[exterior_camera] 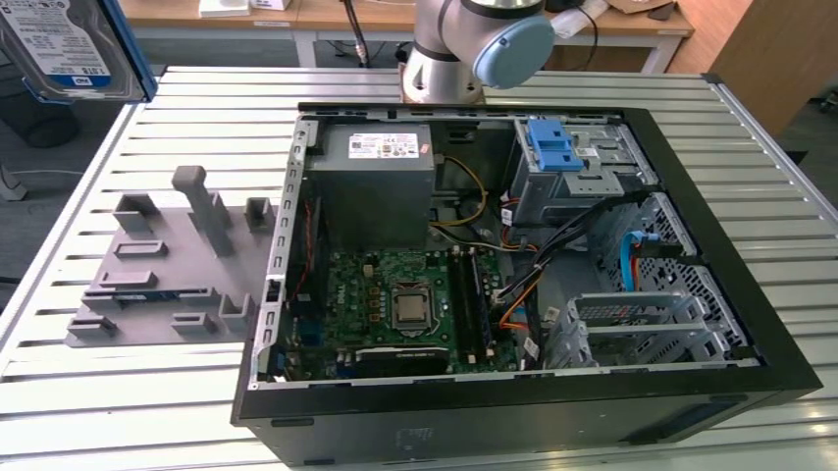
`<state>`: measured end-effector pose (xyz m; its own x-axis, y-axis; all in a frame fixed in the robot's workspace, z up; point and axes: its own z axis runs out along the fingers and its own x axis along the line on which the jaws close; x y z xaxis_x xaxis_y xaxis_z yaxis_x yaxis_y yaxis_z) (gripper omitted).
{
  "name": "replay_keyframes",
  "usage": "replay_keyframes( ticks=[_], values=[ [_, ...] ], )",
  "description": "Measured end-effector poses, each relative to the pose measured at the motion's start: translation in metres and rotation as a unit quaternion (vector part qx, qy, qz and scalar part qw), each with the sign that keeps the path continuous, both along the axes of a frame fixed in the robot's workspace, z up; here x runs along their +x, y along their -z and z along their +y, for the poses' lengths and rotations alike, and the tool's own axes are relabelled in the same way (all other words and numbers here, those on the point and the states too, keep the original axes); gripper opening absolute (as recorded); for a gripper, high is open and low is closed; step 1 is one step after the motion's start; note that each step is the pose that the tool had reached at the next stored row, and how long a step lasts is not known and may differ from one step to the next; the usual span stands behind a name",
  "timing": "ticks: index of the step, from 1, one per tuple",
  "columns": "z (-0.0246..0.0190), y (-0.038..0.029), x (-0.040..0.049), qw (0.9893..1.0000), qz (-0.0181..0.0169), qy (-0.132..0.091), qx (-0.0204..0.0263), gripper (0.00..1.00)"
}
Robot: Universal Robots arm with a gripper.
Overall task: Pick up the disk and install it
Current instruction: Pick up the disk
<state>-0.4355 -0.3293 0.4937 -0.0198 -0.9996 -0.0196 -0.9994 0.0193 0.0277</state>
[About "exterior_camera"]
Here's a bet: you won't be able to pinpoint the black mesh bin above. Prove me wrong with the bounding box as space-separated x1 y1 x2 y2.
0 100 84 148

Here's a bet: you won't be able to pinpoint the red black twisted wire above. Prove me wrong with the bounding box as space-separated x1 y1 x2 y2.
292 195 322 301

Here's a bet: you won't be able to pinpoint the CPU socket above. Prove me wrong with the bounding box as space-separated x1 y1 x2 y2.
386 279 439 339

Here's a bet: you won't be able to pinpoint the black cable bundle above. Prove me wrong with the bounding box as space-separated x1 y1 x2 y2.
507 190 647 305

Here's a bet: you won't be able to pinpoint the black RAM stick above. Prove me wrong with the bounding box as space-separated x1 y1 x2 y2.
467 247 498 360
450 247 481 363

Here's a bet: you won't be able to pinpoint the hard disk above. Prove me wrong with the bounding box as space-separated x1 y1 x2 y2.
0 0 160 105

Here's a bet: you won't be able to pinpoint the silver disk bay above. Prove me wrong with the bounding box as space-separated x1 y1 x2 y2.
546 291 765 369

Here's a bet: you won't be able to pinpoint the wooden desk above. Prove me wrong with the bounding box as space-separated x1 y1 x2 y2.
120 0 695 75

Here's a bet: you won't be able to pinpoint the silver drive cage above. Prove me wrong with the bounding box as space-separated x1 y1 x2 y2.
510 116 661 227

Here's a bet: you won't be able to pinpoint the wooden cabinet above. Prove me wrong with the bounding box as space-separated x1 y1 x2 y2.
666 0 838 141

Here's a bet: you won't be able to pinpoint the green motherboard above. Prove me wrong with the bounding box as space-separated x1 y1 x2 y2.
280 247 525 382

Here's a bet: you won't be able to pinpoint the blue drive latch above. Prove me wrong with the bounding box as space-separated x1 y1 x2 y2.
525 120 590 172

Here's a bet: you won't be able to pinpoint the orange wires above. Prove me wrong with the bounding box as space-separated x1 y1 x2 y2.
498 288 533 335

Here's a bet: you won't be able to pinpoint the brown cardboard piece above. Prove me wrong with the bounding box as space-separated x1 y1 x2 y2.
605 0 675 21

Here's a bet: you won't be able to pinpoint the black graphics card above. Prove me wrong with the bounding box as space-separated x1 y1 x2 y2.
336 344 454 379

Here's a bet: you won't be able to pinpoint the yellow wire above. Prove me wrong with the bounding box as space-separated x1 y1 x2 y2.
429 155 490 230

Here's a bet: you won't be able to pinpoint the black PC case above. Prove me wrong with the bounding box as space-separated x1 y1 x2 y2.
228 100 825 467

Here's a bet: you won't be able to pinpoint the grey power supply unit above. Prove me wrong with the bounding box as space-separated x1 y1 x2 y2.
306 122 439 251

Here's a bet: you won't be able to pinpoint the blue wire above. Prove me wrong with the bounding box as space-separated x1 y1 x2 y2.
617 230 663 295

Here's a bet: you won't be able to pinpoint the grey parts rack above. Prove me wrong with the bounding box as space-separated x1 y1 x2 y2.
64 165 280 350

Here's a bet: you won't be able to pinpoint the silver CPU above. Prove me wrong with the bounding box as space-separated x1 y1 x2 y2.
390 292 429 325

